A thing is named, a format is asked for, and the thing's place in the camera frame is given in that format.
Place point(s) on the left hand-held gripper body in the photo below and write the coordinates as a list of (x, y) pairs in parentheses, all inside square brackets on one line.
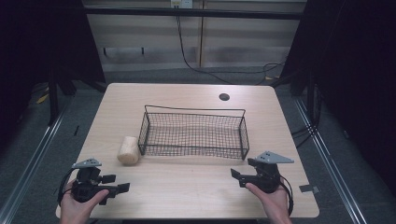
[(85, 189)]

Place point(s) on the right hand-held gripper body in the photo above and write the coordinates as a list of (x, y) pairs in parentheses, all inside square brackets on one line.
[(266, 179)]

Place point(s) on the beige textured bread roll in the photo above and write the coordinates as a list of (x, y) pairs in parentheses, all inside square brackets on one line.
[(128, 151)]

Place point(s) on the person's left hand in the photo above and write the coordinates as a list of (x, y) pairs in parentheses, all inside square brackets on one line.
[(74, 211)]

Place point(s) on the person's right hand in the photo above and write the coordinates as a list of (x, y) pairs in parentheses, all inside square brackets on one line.
[(274, 205)]

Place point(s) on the grey floor tape piece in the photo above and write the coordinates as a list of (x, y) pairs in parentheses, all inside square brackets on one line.
[(309, 188)]

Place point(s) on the small black floor strip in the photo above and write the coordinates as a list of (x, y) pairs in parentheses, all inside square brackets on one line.
[(76, 130)]

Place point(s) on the dark round table grommet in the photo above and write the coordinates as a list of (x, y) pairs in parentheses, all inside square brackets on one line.
[(224, 96)]

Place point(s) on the black metal stand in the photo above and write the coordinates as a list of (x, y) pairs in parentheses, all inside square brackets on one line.
[(53, 99)]

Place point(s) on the yellow floor tape piece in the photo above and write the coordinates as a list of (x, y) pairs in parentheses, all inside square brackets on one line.
[(42, 98)]

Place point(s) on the dark curtain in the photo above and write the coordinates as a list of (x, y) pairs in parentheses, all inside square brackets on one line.
[(34, 46), (358, 77)]

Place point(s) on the black horizontal bar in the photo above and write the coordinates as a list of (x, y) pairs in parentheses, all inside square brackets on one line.
[(193, 13)]

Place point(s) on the metal floor rail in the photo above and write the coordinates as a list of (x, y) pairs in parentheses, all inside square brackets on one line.
[(330, 161), (31, 165)]

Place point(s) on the white wall socket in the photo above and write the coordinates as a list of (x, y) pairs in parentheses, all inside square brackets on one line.
[(181, 3)]

